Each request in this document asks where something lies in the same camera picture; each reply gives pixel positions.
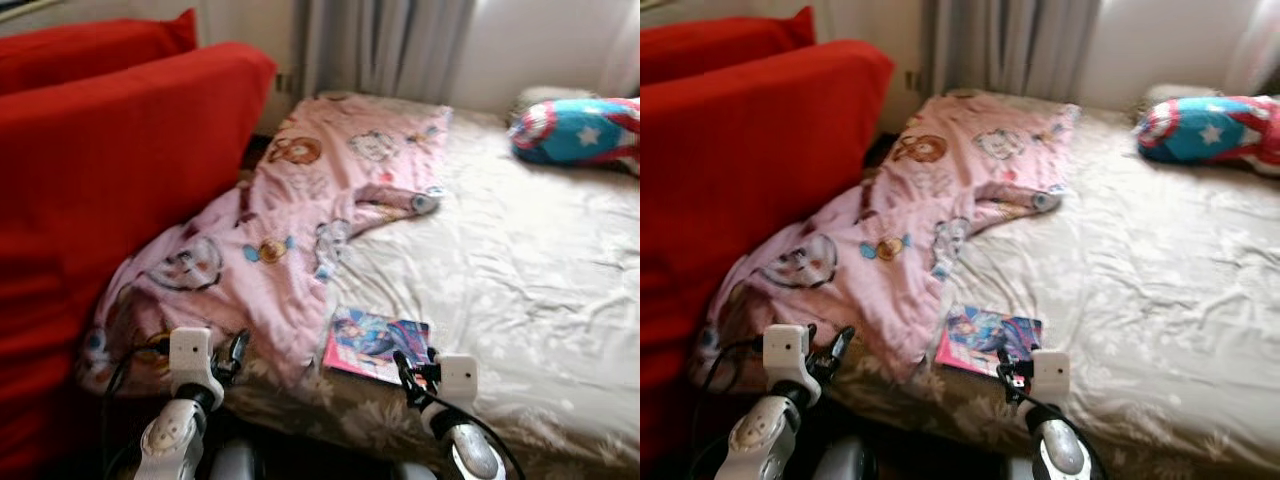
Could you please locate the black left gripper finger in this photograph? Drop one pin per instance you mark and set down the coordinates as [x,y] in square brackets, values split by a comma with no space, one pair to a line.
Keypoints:
[841,347]
[239,352]

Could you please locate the colourful comic magazine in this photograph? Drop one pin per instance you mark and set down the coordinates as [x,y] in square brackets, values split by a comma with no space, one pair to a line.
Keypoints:
[370,340]
[975,340]

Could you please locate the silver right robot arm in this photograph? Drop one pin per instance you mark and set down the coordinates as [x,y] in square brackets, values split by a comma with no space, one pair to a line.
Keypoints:
[1065,450]
[470,450]

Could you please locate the grey robot right leg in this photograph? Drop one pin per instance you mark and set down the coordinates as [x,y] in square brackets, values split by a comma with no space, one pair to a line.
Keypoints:
[415,472]
[1020,470]

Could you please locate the grey robot leg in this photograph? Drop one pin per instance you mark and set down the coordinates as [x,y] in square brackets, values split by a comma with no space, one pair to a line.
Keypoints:
[1020,470]
[845,460]
[415,472]
[235,462]

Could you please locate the grey robot left leg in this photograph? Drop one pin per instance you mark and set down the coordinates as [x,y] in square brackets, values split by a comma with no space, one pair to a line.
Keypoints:
[845,460]
[235,462]

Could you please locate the bed with beige floral sheet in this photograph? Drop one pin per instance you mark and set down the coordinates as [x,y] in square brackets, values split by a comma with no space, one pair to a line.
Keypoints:
[1160,300]
[530,300]

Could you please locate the pink cartoon blanket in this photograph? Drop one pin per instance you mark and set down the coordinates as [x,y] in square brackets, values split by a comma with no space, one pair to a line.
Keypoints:
[300,200]
[930,200]

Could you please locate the large red cushion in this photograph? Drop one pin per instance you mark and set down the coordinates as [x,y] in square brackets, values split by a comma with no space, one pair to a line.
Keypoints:
[120,170]
[750,170]

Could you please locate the blue star striped pillow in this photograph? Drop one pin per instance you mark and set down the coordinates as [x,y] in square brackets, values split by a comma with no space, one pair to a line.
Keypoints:
[575,135]
[1200,132]

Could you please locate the grey curtain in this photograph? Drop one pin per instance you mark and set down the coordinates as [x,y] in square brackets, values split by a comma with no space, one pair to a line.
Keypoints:
[1015,45]
[1255,50]
[625,50]
[390,45]

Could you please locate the small red cushion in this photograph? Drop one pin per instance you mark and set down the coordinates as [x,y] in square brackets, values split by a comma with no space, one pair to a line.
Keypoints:
[90,50]
[720,45]

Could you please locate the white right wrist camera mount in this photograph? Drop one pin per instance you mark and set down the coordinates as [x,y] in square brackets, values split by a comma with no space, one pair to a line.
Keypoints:
[458,378]
[1050,375]

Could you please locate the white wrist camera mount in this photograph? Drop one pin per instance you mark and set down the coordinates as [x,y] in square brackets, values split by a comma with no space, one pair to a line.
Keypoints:
[1050,375]
[785,352]
[190,355]
[458,378]

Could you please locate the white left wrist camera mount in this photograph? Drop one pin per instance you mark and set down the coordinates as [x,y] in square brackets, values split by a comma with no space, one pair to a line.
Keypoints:
[190,355]
[785,352]

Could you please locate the wall socket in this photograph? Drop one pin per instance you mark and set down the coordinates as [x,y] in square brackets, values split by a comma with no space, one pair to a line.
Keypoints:
[283,82]
[912,81]

